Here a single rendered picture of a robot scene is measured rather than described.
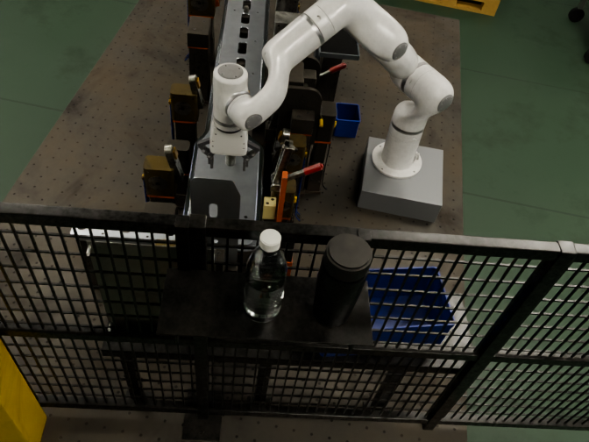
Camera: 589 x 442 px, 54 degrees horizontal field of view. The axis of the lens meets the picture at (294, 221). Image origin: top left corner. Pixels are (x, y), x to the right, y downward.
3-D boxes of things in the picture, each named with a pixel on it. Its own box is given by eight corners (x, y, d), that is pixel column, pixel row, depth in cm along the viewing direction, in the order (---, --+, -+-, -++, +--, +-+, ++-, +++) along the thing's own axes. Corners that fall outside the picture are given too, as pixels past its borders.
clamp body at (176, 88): (169, 155, 222) (163, 81, 195) (200, 158, 223) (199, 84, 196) (166, 167, 217) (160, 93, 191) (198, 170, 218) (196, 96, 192)
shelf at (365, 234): (170, 275, 108) (164, 215, 94) (360, 288, 111) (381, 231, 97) (158, 348, 98) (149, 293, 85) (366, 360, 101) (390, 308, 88)
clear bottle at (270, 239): (244, 290, 101) (249, 217, 86) (280, 292, 102) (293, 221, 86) (241, 323, 97) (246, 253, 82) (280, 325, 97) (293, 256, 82)
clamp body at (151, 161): (146, 226, 199) (136, 153, 172) (180, 228, 200) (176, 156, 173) (143, 241, 195) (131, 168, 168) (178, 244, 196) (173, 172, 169)
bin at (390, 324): (309, 298, 148) (316, 270, 138) (422, 294, 153) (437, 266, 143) (319, 358, 138) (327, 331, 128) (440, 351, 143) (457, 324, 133)
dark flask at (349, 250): (308, 292, 102) (323, 229, 88) (351, 295, 103) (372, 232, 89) (309, 330, 98) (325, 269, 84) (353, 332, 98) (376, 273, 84)
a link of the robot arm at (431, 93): (409, 108, 210) (427, 52, 191) (443, 139, 201) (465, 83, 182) (384, 118, 205) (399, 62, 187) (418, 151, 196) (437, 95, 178)
